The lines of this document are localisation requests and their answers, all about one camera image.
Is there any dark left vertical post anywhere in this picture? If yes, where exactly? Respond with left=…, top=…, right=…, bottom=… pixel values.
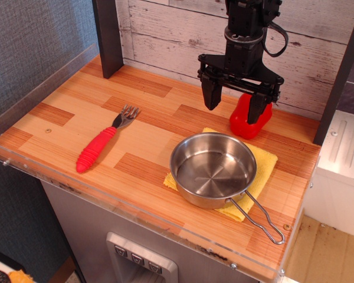
left=92, top=0, right=123, bottom=78

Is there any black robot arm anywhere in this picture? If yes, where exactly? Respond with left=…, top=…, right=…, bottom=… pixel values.
left=198, top=1, right=289, bottom=124

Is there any fork with red handle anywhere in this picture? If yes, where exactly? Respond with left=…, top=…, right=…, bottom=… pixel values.
left=76, top=104, right=139, bottom=173

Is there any yellow cloth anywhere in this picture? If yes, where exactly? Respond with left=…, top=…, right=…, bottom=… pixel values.
left=163, top=127, right=278, bottom=222

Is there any grey cabinet with dispenser panel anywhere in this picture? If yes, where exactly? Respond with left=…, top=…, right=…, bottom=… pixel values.
left=42, top=182, right=255, bottom=282

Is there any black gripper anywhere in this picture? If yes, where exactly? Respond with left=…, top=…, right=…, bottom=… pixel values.
left=198, top=34, right=284, bottom=124

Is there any metal pot with wire handle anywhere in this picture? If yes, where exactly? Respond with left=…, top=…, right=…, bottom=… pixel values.
left=169, top=132, right=286, bottom=245

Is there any clear acrylic table guard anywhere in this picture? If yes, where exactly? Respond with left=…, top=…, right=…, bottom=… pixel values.
left=0, top=44, right=319, bottom=279

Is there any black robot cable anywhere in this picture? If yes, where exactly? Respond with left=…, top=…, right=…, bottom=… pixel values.
left=261, top=21, right=290, bottom=58

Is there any dark vertical post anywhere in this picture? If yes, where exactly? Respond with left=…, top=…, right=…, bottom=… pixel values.
left=313, top=27, right=354, bottom=146
left=92, top=0, right=123, bottom=78

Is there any dark right vertical post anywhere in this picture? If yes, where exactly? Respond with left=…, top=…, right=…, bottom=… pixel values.
left=313, top=27, right=354, bottom=146

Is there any red bell pepper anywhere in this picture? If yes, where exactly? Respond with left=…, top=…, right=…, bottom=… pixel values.
left=230, top=94, right=272, bottom=140

